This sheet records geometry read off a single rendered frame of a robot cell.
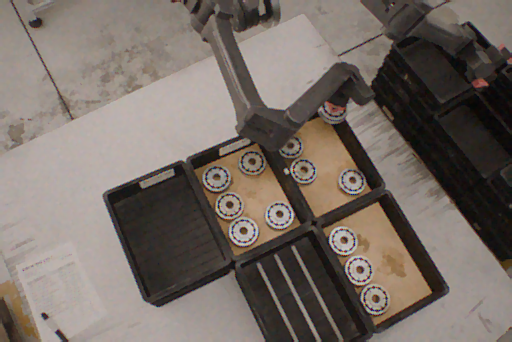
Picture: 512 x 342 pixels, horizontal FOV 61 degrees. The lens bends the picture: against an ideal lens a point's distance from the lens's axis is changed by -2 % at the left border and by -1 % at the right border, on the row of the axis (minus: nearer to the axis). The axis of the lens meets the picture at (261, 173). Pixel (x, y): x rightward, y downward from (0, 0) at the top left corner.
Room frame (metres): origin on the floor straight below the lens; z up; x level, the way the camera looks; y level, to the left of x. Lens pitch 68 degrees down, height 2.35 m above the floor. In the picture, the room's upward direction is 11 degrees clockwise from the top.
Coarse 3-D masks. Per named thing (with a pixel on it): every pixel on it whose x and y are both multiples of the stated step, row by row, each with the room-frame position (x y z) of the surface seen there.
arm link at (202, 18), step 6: (192, 0) 0.77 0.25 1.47; (198, 0) 0.77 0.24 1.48; (204, 0) 0.76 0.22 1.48; (186, 6) 0.77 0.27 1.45; (192, 6) 0.76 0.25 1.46; (198, 6) 0.77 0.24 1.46; (204, 6) 0.75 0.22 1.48; (192, 12) 0.75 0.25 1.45; (198, 12) 0.75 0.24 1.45; (204, 12) 0.74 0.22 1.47; (210, 12) 0.74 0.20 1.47; (198, 18) 0.74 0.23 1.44; (204, 18) 0.74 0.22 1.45; (204, 24) 0.73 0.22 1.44
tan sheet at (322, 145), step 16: (304, 128) 0.82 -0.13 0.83; (320, 128) 0.83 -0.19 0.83; (304, 144) 0.75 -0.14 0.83; (320, 144) 0.76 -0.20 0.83; (336, 144) 0.78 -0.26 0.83; (320, 160) 0.70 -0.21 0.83; (336, 160) 0.71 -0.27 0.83; (352, 160) 0.72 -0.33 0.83; (320, 176) 0.63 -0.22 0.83; (336, 176) 0.65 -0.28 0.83; (304, 192) 0.56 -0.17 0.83; (320, 192) 0.57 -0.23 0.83; (336, 192) 0.58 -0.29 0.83; (320, 208) 0.51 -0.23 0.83
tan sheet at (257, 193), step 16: (256, 144) 0.71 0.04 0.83; (224, 160) 0.62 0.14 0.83; (240, 176) 0.57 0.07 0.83; (272, 176) 0.60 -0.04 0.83; (208, 192) 0.49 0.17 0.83; (240, 192) 0.51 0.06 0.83; (256, 192) 0.52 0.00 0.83; (272, 192) 0.54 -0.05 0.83; (256, 208) 0.46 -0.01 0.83; (224, 224) 0.38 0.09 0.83; (256, 224) 0.41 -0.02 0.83; (256, 240) 0.35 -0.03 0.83
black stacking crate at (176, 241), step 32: (128, 192) 0.42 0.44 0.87; (160, 192) 0.45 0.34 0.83; (192, 192) 0.48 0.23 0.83; (128, 224) 0.32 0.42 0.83; (160, 224) 0.34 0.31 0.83; (192, 224) 0.36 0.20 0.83; (160, 256) 0.23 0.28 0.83; (192, 256) 0.25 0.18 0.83; (224, 256) 0.26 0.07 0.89; (160, 288) 0.13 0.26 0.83
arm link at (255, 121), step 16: (208, 0) 0.76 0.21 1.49; (224, 0) 0.78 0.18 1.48; (192, 16) 0.75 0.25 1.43; (224, 16) 0.73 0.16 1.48; (208, 32) 0.69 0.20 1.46; (224, 32) 0.69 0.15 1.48; (224, 48) 0.63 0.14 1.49; (224, 64) 0.59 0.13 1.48; (240, 64) 0.60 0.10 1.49; (224, 80) 0.56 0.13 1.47; (240, 80) 0.55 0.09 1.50; (240, 96) 0.50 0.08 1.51; (256, 96) 0.52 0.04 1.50; (240, 112) 0.47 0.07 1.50; (256, 112) 0.46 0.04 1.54; (272, 112) 0.48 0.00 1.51; (240, 128) 0.43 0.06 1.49; (256, 128) 0.44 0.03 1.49; (272, 128) 0.44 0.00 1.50; (288, 128) 0.45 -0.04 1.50; (272, 144) 0.43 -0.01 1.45
